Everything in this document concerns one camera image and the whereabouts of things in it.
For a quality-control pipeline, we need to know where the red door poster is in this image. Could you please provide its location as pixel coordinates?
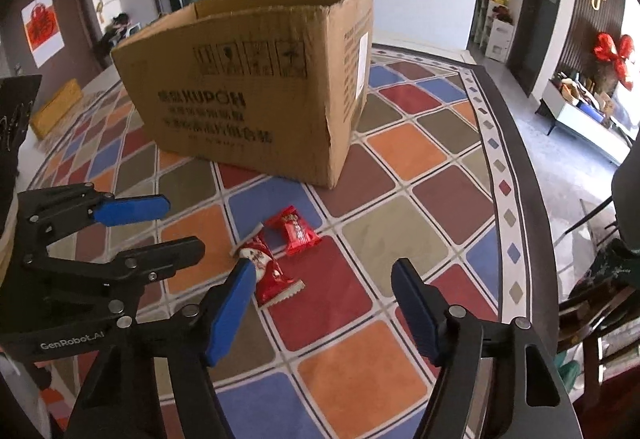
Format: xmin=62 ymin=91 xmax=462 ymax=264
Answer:
xmin=21 ymin=0 xmax=66 ymax=67

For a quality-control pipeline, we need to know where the white shoe rack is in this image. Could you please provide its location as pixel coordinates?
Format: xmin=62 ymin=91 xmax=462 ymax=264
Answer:
xmin=472 ymin=0 xmax=516 ymax=65

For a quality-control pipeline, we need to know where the colourful checked tablecloth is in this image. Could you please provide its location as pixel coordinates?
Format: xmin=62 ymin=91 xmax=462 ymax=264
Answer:
xmin=25 ymin=44 xmax=551 ymax=439

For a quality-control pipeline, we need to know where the white low cabinet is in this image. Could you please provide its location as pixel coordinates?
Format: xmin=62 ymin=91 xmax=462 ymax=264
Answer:
xmin=537 ymin=76 xmax=633 ymax=165

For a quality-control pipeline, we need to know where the red bow decoration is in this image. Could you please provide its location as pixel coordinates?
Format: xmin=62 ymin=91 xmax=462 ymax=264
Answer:
xmin=592 ymin=32 xmax=640 ymax=92

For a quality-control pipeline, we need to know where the dark slatted wall panel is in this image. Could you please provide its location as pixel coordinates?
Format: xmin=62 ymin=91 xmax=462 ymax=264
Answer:
xmin=557 ymin=0 xmax=628 ymax=85

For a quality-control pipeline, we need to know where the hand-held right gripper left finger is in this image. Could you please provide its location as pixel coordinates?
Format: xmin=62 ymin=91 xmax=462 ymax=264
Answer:
xmin=62 ymin=256 xmax=258 ymax=439

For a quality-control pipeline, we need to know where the brown cardboard box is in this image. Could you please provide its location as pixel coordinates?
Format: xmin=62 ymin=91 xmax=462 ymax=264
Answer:
xmin=110 ymin=0 xmax=376 ymax=191

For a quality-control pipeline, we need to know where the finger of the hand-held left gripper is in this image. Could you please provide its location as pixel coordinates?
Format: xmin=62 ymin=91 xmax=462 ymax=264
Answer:
xmin=17 ymin=183 xmax=171 ymax=245
xmin=22 ymin=235 xmax=206 ymax=315

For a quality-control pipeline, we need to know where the red candy packet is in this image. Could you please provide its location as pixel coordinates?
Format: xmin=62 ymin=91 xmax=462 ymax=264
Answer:
xmin=264 ymin=205 xmax=322 ymax=257
xmin=230 ymin=235 xmax=305 ymax=307

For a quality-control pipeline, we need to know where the yellow flat box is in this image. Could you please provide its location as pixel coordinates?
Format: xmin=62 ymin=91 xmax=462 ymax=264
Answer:
xmin=29 ymin=78 xmax=83 ymax=140

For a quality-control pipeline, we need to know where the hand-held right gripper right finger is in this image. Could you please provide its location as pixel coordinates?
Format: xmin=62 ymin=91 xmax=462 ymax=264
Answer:
xmin=390 ymin=258 xmax=581 ymax=439

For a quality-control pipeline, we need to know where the dark green cloth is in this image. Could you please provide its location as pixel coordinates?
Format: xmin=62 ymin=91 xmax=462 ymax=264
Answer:
xmin=585 ymin=239 xmax=640 ymax=290

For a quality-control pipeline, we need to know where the dark chair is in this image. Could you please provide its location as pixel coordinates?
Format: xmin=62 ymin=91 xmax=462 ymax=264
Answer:
xmin=555 ymin=159 xmax=640 ymax=405

